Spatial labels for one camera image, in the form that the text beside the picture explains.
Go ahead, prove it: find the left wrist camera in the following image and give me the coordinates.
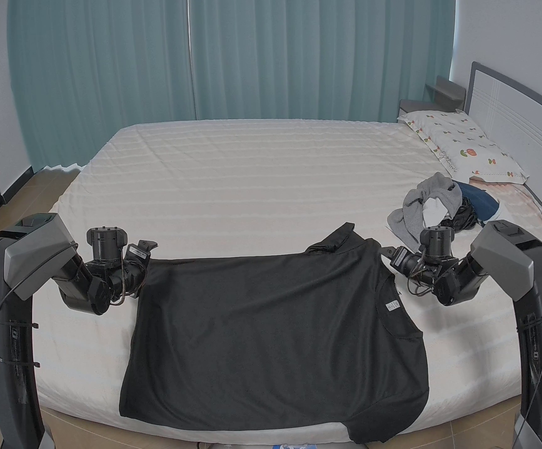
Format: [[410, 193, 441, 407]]
[[127, 244, 154, 264]]

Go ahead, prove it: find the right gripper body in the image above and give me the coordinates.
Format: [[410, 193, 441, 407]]
[[403, 253, 428, 280]]

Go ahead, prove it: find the bed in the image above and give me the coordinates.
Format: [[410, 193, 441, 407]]
[[30, 61, 542, 445]]

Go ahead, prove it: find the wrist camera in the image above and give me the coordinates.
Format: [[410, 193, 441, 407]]
[[389, 250, 412, 272], [127, 244, 154, 264]]

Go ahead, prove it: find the black T-shirt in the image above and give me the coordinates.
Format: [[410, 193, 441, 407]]
[[119, 222, 430, 445]]

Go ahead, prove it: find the white printed pillow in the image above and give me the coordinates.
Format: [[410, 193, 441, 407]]
[[397, 109, 529, 185]]

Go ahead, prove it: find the blue-green curtain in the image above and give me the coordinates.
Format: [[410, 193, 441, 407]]
[[189, 0, 456, 123], [8, 0, 197, 172]]

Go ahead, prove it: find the grey bedside table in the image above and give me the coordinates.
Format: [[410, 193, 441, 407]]
[[399, 75, 466, 113]]

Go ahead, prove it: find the pile of clothes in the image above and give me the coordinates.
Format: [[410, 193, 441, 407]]
[[387, 172, 503, 244]]

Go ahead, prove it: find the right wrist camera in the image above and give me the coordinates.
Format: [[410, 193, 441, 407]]
[[389, 250, 412, 272]]

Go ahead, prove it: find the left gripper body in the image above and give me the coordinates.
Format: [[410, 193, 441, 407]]
[[120, 261, 152, 293]]

